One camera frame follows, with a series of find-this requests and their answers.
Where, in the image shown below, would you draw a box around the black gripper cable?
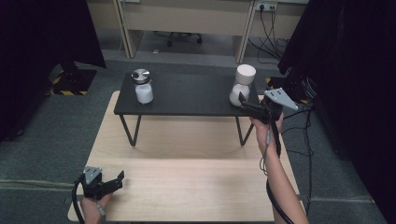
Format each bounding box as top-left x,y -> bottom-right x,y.
265,119 -> 295,224
71,175 -> 86,224

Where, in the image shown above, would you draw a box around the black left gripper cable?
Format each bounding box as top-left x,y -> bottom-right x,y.
71,175 -> 86,224

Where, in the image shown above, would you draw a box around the person's left hand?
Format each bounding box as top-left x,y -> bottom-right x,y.
80,191 -> 114,218

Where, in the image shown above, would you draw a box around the black wall cables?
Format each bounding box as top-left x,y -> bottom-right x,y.
247,6 -> 291,65

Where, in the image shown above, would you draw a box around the black floor cable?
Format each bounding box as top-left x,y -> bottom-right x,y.
282,104 -> 315,217

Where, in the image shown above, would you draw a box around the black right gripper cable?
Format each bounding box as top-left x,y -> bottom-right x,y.
265,119 -> 295,224

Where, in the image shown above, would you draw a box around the black raised shelf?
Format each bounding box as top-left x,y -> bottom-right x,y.
113,73 -> 261,147

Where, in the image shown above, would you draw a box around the white wall power outlet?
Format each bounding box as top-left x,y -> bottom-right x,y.
255,1 -> 278,12

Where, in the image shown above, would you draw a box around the black office chair base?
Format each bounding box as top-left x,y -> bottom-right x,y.
154,31 -> 204,49

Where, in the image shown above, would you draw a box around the glass jar with metal lid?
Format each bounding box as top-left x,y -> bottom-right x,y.
130,68 -> 155,105

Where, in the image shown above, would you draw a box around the beige office desk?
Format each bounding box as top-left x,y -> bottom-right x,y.
86,0 -> 308,65

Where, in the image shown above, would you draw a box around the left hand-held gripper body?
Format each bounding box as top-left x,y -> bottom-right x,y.
74,165 -> 108,201

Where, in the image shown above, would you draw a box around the person's right hand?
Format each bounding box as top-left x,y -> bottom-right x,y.
249,112 -> 285,154

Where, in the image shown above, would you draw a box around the white jar with white lid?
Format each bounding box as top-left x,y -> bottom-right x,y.
229,63 -> 257,107

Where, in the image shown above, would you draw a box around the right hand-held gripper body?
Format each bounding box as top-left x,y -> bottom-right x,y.
247,87 -> 300,126

